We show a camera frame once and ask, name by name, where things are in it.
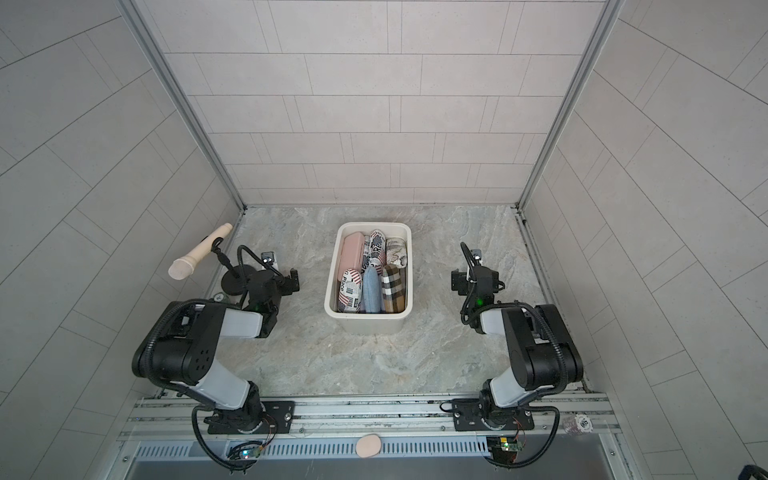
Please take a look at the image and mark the newspaper case front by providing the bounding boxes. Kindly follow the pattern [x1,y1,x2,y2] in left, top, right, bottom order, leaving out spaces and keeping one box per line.
[362,229,386,274]

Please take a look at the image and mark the magazine print glasses case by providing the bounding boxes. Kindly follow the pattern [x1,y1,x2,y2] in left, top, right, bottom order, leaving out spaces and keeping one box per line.
[337,268,363,313]

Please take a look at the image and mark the left circuit board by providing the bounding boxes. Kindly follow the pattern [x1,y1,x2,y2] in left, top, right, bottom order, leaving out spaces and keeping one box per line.
[227,440,264,462]

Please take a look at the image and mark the pink oval tag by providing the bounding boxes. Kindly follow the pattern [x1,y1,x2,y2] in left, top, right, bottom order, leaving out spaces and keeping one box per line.
[355,434,383,459]

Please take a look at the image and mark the light blue glasses case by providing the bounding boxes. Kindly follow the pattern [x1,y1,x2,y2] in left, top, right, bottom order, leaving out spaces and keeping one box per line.
[362,265,382,314]

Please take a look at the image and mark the beige microphone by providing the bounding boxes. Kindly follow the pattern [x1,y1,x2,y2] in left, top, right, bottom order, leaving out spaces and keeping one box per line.
[168,223,233,281]

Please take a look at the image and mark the plaid glasses case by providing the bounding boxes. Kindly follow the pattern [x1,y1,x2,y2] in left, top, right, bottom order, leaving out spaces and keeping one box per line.
[381,264,406,314]

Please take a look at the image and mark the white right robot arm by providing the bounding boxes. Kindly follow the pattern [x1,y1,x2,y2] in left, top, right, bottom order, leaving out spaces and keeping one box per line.
[450,265,584,428]

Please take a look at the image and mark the small round sticker tag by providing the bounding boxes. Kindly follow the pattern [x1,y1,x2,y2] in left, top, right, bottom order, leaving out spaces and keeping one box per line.
[564,414,594,435]

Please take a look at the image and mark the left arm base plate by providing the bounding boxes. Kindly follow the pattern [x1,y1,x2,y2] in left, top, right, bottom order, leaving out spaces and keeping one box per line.
[203,401,296,435]

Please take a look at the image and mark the map print glasses case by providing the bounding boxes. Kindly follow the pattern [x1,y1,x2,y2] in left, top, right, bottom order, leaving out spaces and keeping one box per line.
[386,237,408,269]

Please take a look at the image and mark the cream plastic storage box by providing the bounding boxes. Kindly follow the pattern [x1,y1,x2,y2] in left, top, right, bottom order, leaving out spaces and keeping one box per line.
[323,222,414,335]

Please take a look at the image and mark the black microphone stand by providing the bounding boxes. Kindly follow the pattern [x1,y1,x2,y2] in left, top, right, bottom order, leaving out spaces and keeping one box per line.
[211,237,257,296]

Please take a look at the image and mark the aluminium rail frame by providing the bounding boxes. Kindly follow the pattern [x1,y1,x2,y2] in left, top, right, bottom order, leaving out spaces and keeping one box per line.
[116,389,625,445]

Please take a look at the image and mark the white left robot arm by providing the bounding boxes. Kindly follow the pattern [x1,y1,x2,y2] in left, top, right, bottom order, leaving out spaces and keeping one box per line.
[131,269,300,432]

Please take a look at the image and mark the right circuit board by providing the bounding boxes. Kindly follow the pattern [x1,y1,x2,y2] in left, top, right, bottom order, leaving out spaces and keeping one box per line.
[486,436,526,458]

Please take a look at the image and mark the circuit board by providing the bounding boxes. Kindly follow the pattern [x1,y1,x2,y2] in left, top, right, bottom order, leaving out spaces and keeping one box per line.
[486,436,526,458]
[227,440,264,462]

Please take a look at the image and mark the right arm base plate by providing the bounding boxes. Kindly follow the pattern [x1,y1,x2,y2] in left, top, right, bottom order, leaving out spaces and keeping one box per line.
[446,398,535,432]

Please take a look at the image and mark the pink case front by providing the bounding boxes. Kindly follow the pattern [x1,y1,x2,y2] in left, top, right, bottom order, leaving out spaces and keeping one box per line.
[337,232,365,281]

